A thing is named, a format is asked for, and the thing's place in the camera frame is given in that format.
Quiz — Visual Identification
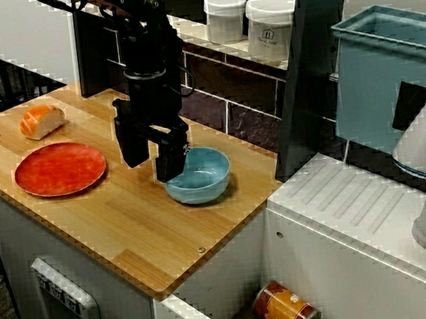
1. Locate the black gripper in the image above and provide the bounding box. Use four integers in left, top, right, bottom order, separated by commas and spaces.
108, 68, 197, 187

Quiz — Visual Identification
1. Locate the light blue bowl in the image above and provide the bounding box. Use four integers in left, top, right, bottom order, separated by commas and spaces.
160, 143, 236, 209

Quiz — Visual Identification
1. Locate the red orange plate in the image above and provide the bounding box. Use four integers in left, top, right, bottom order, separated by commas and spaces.
11, 137, 110, 202

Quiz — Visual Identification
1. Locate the salmon sushi toy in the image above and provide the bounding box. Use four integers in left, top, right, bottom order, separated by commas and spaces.
17, 102, 68, 143

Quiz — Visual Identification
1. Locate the black hutch side panel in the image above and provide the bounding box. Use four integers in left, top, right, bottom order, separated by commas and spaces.
71, 2, 132, 99

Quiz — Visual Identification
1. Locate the white tiled ledge shelf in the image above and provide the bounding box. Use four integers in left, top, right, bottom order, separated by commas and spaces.
74, 0, 291, 94

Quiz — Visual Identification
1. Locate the plain white jar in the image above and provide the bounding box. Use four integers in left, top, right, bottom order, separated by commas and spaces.
202, 0, 251, 47

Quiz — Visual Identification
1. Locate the white jar with print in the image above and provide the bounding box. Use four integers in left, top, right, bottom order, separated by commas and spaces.
242, 0, 302, 66

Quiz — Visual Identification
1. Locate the white kitchen cabinet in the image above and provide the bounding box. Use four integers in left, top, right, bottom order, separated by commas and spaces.
0, 144, 281, 319

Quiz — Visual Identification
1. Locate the white toy dishwasher door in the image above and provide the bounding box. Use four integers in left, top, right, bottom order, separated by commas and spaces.
30, 252, 103, 319

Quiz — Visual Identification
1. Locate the orange soup can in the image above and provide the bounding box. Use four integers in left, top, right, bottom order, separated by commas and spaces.
249, 275, 320, 319

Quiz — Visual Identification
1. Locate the teal plastic bin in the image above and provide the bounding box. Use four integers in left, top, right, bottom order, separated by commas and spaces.
323, 0, 426, 161

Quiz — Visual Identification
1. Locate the white toy sink unit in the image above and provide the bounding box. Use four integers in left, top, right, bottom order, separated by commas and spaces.
137, 140, 426, 319

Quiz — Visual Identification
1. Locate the wide black hutch post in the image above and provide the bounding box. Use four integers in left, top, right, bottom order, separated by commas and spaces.
255, 0, 376, 184

